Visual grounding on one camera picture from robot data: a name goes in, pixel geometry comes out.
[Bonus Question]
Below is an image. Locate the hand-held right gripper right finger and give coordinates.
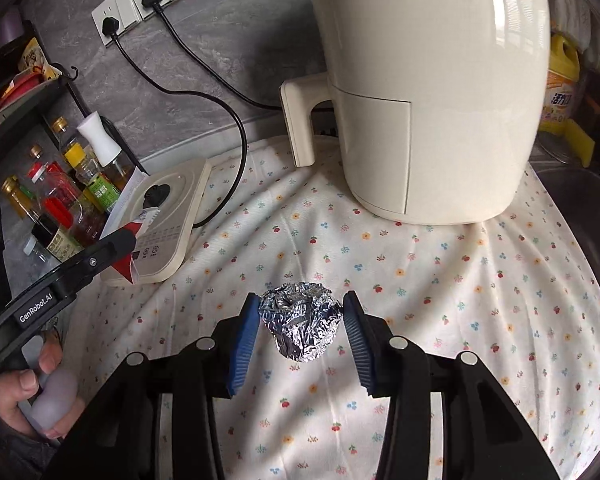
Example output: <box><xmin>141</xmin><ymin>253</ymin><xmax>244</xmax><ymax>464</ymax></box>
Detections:
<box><xmin>342</xmin><ymin>291</ymin><xmax>561</xmax><ymax>480</ymax></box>

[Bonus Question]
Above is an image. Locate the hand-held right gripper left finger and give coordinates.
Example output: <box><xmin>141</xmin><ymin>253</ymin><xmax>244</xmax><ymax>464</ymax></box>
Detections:
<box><xmin>45</xmin><ymin>294</ymin><xmax>262</xmax><ymax>480</ymax></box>

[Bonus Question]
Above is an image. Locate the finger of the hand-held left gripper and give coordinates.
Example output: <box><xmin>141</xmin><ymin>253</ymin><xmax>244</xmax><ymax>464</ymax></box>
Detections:
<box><xmin>60</xmin><ymin>229</ymin><xmax>137</xmax><ymax>292</ymax></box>

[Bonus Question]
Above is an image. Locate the red white packet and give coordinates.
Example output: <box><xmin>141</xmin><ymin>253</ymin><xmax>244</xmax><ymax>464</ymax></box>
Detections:
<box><xmin>101</xmin><ymin>170</ymin><xmax>162</xmax><ymax>287</ymax></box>

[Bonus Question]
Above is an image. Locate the aluminium foil ball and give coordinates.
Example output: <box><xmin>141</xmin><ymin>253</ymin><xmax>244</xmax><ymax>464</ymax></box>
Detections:
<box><xmin>257</xmin><ymin>282</ymin><xmax>344</xmax><ymax>362</ymax></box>

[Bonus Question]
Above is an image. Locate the person's left forearm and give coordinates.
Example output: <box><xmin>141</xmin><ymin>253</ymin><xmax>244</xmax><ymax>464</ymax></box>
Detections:
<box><xmin>0</xmin><ymin>400</ymin><xmax>63</xmax><ymax>480</ymax></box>

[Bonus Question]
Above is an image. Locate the person's left hand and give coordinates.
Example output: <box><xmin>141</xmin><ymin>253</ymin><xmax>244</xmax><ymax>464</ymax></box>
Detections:
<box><xmin>0</xmin><ymin>329</ymin><xmax>84</xmax><ymax>442</ymax></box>

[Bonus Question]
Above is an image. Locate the dark soy sauce bottle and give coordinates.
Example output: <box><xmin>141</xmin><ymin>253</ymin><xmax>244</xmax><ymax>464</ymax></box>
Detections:
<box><xmin>0</xmin><ymin>175</ymin><xmax>84</xmax><ymax>264</ymax></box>

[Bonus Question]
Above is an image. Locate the small clear jar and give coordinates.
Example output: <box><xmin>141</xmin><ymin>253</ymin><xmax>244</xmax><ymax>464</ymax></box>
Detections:
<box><xmin>21</xmin><ymin>237</ymin><xmax>49</xmax><ymax>264</ymax></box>

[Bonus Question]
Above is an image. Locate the green label bottle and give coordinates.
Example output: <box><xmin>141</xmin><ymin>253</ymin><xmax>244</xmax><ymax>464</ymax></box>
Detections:
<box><xmin>50</xmin><ymin>116</ymin><xmax>124</xmax><ymax>214</ymax></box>

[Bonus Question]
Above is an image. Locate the floral tablecloth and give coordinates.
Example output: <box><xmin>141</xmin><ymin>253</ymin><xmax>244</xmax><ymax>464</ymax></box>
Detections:
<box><xmin>72</xmin><ymin>135</ymin><xmax>600</xmax><ymax>480</ymax></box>

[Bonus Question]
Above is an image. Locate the cream induction cooker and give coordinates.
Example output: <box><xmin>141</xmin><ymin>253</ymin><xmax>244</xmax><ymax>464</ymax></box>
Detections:
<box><xmin>101</xmin><ymin>156</ymin><xmax>214</xmax><ymax>289</ymax></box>

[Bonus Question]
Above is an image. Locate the white spout oil dispenser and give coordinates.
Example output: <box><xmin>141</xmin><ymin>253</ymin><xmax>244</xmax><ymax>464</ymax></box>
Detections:
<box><xmin>76</xmin><ymin>112</ymin><xmax>142</xmax><ymax>197</ymax></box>

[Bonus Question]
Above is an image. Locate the black metal spice rack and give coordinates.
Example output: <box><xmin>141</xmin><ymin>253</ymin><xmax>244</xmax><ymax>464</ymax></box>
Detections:
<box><xmin>0</xmin><ymin>20</ymin><xmax>150</xmax><ymax>181</ymax></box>

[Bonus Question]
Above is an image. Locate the red plastic container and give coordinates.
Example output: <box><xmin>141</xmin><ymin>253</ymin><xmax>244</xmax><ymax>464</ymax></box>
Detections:
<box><xmin>0</xmin><ymin>71</ymin><xmax>47</xmax><ymax>112</ymax></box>

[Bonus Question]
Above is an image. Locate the yellow red snack packet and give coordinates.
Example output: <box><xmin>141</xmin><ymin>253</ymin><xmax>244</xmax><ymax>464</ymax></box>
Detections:
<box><xmin>19</xmin><ymin>36</ymin><xmax>62</xmax><ymax>82</ymax></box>

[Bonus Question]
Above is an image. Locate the purple cup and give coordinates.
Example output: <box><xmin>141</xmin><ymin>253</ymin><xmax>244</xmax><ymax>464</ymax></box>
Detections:
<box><xmin>0</xmin><ymin>6</ymin><xmax>25</xmax><ymax>44</ymax></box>

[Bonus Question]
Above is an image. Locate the stainless steel sink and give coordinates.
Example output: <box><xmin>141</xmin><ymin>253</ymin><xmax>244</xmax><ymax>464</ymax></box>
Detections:
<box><xmin>530</xmin><ymin>160</ymin><xmax>600</xmax><ymax>321</ymax></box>

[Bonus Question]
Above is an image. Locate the cream air fryer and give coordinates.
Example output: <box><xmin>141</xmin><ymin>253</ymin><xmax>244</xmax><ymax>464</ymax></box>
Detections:
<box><xmin>279</xmin><ymin>0</ymin><xmax>552</xmax><ymax>226</ymax></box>

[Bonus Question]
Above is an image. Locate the yellow sponge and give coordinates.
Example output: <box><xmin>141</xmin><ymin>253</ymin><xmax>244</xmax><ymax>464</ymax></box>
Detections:
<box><xmin>560</xmin><ymin>119</ymin><xmax>597</xmax><ymax>169</ymax></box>

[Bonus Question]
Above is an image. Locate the yellow detergent bottle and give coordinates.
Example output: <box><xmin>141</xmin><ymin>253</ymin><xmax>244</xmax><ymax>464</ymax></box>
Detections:
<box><xmin>537</xmin><ymin>30</ymin><xmax>582</xmax><ymax>134</ymax></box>

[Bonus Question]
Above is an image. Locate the black plug with cable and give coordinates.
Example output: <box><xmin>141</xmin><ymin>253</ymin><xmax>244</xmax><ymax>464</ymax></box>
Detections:
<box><xmin>140</xmin><ymin>0</ymin><xmax>283</xmax><ymax>111</ymax></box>
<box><xmin>101</xmin><ymin>16</ymin><xmax>248</xmax><ymax>229</ymax></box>

